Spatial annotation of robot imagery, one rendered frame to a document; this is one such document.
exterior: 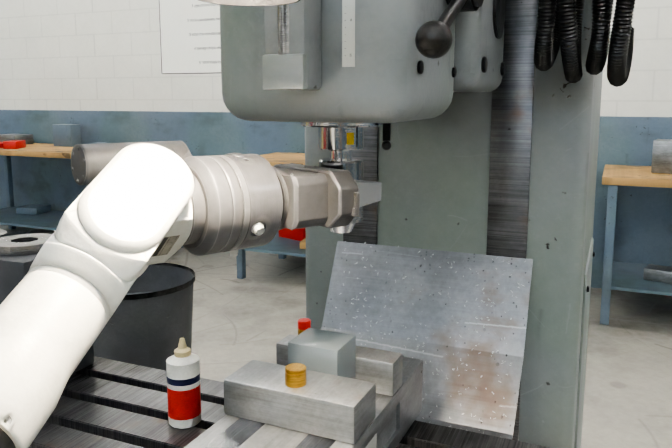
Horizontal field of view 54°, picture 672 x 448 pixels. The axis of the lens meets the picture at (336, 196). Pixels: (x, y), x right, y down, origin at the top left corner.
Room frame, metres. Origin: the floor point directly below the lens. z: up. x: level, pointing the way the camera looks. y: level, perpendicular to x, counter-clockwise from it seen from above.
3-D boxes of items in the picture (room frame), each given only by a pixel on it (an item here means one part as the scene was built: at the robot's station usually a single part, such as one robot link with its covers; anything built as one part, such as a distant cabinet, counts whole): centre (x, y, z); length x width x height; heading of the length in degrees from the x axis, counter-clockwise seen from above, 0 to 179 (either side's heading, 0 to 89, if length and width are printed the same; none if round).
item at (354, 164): (0.69, -0.01, 1.26); 0.05 x 0.05 x 0.01
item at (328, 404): (0.64, 0.04, 1.02); 0.15 x 0.06 x 0.04; 66
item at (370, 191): (0.66, -0.03, 1.24); 0.06 x 0.02 x 0.03; 132
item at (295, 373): (0.64, 0.04, 1.05); 0.02 x 0.02 x 0.02
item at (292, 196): (0.63, 0.06, 1.23); 0.13 x 0.12 x 0.10; 42
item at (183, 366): (0.77, 0.19, 0.99); 0.04 x 0.04 x 0.11
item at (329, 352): (0.70, 0.02, 1.04); 0.06 x 0.05 x 0.06; 66
